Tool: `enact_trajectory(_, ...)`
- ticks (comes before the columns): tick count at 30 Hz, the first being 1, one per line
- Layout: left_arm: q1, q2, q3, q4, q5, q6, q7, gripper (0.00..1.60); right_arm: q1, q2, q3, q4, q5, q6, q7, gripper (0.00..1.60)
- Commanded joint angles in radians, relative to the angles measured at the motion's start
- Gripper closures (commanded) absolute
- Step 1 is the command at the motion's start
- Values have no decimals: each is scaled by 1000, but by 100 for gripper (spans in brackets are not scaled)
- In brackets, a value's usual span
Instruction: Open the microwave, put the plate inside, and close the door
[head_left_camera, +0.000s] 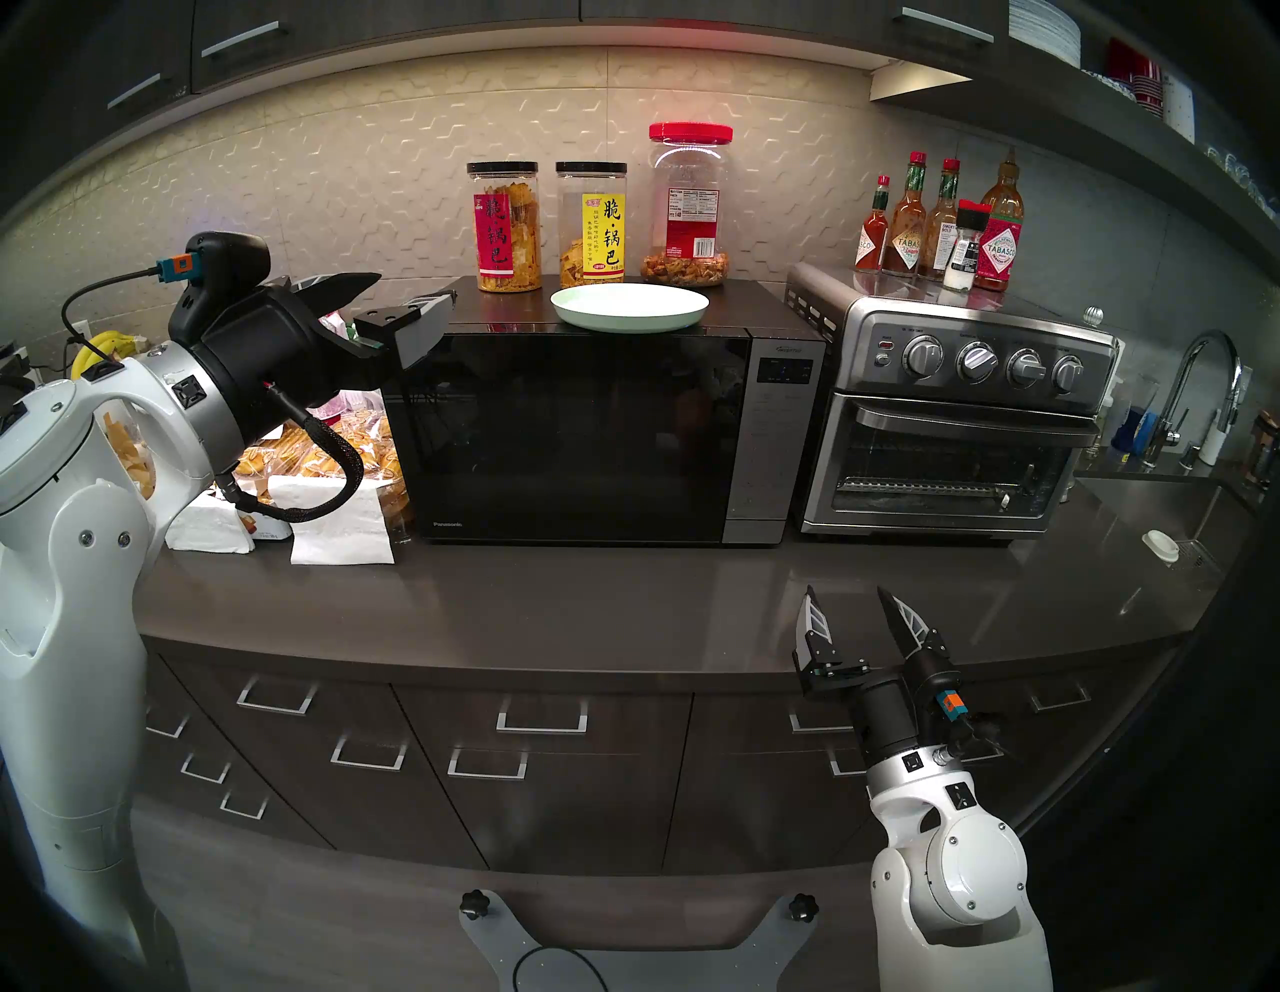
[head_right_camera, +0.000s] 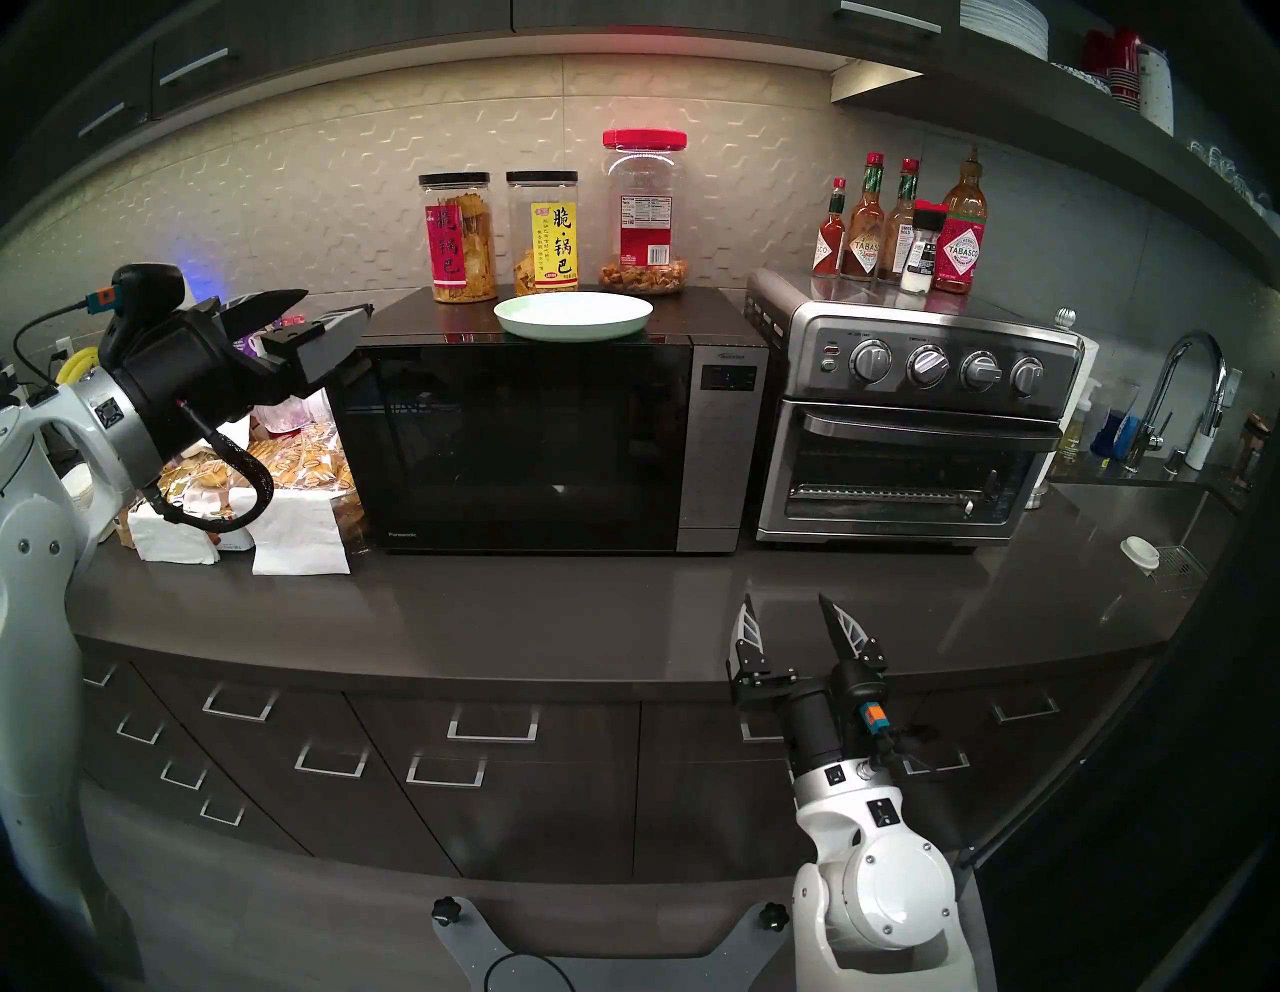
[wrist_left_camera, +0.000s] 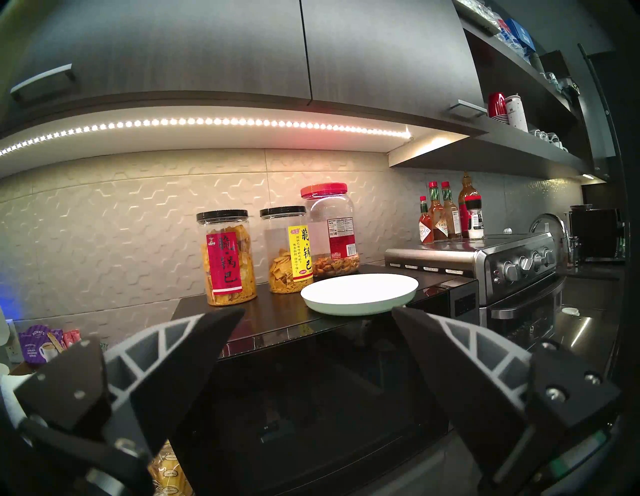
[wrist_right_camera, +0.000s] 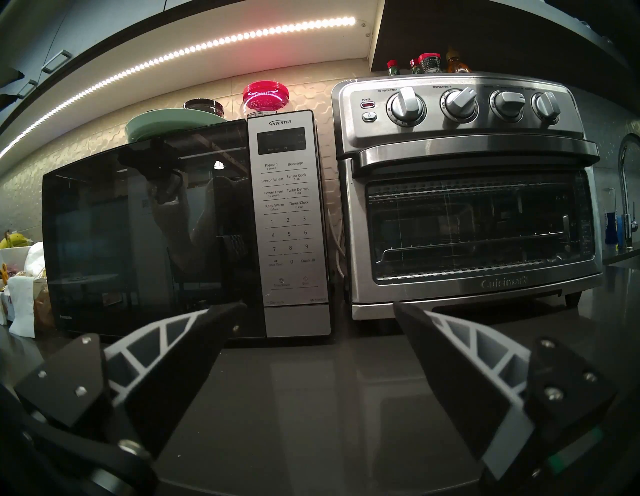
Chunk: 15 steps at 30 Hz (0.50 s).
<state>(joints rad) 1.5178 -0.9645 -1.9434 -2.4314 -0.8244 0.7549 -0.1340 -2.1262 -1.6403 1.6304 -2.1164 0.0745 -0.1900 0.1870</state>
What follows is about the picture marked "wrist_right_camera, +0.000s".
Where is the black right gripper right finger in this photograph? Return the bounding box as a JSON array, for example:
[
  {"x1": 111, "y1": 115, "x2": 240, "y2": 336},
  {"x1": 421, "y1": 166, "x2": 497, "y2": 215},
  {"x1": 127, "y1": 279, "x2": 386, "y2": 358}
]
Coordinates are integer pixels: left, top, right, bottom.
[{"x1": 392, "y1": 301, "x2": 617, "y2": 482}]

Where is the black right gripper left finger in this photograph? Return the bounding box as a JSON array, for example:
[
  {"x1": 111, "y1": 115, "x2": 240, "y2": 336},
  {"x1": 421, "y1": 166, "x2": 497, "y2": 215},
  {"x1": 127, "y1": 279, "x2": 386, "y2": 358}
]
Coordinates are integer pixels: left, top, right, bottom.
[{"x1": 14, "y1": 301, "x2": 249, "y2": 460}]

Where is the light green plate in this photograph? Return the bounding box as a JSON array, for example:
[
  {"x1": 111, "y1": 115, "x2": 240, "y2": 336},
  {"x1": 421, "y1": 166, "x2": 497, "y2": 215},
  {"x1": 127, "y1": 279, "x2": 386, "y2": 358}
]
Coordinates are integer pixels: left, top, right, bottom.
[{"x1": 124, "y1": 108, "x2": 229, "y2": 145}]

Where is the black microwave oven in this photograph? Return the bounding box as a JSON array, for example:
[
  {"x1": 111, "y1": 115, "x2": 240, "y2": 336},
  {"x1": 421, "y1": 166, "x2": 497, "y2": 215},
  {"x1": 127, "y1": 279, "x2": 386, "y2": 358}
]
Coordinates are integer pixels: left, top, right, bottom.
[{"x1": 41, "y1": 109, "x2": 333, "y2": 341}]

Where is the stainless steel toaster oven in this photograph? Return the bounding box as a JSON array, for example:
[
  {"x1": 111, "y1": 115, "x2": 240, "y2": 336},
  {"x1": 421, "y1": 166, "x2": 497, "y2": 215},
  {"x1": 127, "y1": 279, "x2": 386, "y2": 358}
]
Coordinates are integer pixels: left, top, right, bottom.
[{"x1": 330, "y1": 72, "x2": 604, "y2": 321}]

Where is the large white draped napkin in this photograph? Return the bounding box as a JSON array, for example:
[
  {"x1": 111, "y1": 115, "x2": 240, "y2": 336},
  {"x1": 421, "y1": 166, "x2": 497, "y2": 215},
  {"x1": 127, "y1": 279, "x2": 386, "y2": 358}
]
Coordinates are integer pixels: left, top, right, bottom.
[{"x1": 7, "y1": 275, "x2": 37, "y2": 339}]

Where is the white paper bag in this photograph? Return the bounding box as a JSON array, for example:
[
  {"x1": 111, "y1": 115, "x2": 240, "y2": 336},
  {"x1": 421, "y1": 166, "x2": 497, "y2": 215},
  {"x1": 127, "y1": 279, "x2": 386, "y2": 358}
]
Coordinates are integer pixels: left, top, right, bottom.
[{"x1": 24, "y1": 241, "x2": 47, "y2": 278}]

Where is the snack jar yellow label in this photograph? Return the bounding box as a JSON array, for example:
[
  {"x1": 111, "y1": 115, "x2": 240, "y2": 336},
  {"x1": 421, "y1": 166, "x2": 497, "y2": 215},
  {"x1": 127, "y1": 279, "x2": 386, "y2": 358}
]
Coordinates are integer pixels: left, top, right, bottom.
[{"x1": 182, "y1": 98, "x2": 225, "y2": 118}]

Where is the chrome kitchen faucet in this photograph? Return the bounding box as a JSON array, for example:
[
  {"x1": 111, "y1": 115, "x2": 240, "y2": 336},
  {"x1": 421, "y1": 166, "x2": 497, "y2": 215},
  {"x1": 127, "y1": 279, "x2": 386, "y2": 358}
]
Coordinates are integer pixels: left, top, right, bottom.
[{"x1": 617, "y1": 133, "x2": 640, "y2": 251}]

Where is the LED light strip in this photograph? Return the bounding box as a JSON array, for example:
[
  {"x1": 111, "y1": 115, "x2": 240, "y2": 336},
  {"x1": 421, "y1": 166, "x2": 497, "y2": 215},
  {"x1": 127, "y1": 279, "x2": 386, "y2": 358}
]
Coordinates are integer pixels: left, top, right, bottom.
[{"x1": 0, "y1": 16, "x2": 357, "y2": 160}]

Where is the clear jar red lid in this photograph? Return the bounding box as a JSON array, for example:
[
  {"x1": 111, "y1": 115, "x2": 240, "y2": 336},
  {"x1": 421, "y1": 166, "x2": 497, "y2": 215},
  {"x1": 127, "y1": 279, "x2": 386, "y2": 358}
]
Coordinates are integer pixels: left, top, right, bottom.
[{"x1": 242, "y1": 80, "x2": 291, "y2": 121}]

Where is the white power cord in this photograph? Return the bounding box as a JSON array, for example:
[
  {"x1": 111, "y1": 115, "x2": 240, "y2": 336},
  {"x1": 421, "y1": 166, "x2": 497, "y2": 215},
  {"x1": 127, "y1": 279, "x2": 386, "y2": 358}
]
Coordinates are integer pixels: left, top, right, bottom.
[{"x1": 327, "y1": 209, "x2": 347, "y2": 280}]

